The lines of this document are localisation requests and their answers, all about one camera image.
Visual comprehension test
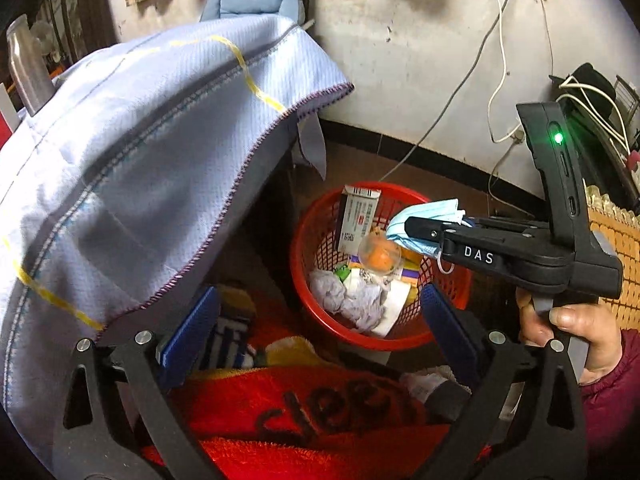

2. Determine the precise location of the white red medicine box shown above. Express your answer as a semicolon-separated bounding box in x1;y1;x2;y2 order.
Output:
335;185;382;255

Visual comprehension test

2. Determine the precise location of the red card box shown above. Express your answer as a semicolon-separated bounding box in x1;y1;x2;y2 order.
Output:
0;84;21;148

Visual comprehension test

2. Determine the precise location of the steel water bottle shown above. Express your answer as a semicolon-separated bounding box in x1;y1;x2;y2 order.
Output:
6;14;55;117

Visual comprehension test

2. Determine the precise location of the clear cup with orange peel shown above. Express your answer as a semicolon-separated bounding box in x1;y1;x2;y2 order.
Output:
357;231;402;275

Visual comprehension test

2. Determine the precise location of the red fleece blanket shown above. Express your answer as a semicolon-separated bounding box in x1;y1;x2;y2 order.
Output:
168;366;450;479

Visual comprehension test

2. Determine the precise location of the green white drink carton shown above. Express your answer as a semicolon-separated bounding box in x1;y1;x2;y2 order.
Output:
334;263;352;283

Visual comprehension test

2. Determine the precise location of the red plastic trash basket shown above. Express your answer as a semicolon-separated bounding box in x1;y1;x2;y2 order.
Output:
290;181;473;351

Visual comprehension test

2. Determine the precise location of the white paper ball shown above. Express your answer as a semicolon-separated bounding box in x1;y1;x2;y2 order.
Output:
309;269;346;314

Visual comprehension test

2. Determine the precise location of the blue striped tablecloth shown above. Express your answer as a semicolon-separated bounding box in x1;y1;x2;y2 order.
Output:
1;16;352;432

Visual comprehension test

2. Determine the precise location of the colourful tissue box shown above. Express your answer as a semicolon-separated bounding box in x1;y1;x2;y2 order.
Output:
347;250;422;304

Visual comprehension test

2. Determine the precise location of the white wall cable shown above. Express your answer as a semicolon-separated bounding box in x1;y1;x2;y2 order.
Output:
376;0;532;183

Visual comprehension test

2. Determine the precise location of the white plastic bag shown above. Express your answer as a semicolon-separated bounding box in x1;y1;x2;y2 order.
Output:
340;269;411;338

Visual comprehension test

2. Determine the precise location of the dark red sleeve forearm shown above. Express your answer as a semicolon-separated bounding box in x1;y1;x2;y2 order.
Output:
580;330;639;460

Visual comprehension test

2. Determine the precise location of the person right hand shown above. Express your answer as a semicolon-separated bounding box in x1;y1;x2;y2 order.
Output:
515;288;623;386

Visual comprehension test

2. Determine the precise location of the blue face mask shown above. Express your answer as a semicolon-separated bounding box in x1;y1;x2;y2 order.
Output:
385;198;474;275

